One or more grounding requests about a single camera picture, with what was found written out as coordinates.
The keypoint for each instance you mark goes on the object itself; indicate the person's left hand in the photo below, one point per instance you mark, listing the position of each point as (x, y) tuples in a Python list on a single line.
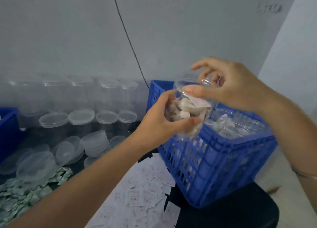
[(153, 126)]

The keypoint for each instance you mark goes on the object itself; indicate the person's right hand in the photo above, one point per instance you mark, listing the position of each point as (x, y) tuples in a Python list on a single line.
[(237, 86)]

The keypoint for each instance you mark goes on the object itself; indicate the person's left thumb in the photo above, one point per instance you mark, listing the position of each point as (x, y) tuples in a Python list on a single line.
[(184, 123)]

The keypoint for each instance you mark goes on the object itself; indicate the person's right thumb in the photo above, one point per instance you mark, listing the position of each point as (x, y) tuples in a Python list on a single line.
[(200, 90)]

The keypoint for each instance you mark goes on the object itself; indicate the white paper slip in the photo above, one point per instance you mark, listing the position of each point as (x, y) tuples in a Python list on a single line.
[(199, 102)]

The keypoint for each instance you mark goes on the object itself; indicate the clear plastic jar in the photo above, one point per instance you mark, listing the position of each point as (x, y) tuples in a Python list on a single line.
[(188, 82)]

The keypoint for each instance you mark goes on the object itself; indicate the person's left forearm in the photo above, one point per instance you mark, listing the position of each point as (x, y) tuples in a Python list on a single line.
[(86, 188)]

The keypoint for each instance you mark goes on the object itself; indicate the person's right forearm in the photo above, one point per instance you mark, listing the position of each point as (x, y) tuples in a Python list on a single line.
[(294, 131)]

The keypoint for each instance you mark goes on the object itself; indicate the white pieces inside jar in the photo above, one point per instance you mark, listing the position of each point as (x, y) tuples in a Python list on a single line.
[(183, 109)]

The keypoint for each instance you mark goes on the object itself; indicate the large blue plastic crate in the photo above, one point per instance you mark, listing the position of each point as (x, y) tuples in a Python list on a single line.
[(218, 166)]

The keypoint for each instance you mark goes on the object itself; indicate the heap of white paper slips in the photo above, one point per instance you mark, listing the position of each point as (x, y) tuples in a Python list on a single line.
[(138, 193)]

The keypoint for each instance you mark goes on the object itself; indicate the black stool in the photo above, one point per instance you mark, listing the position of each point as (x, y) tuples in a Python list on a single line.
[(235, 210)]

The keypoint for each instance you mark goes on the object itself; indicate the rows of empty clear jars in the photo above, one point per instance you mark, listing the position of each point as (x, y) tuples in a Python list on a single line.
[(81, 94)]

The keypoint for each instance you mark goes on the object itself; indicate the pile of clear plastic lids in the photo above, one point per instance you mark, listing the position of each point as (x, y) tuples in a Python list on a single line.
[(66, 150)]

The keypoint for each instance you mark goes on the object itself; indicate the small blue plastic crate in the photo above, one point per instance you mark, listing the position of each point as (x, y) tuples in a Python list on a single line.
[(8, 131)]

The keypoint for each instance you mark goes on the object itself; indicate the pile of green sachets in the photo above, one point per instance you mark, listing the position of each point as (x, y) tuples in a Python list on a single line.
[(22, 197)]

